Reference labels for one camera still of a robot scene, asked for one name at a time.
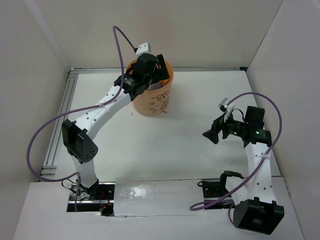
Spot orange juice bottle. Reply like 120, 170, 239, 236
159, 78, 170, 86

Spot clear bottle blue label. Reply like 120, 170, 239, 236
147, 82, 164, 91

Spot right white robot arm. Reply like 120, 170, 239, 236
203, 104, 285, 235

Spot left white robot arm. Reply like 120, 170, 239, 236
61, 53, 170, 200

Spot orange plastic bin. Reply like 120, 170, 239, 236
124, 59, 174, 116

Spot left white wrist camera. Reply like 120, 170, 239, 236
135, 42, 151, 58

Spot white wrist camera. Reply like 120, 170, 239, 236
135, 42, 151, 58
218, 98, 235, 122

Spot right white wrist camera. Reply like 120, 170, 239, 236
218, 98, 235, 122

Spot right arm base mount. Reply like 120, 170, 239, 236
197, 170, 244, 210

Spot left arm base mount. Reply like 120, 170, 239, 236
65, 182, 116, 217

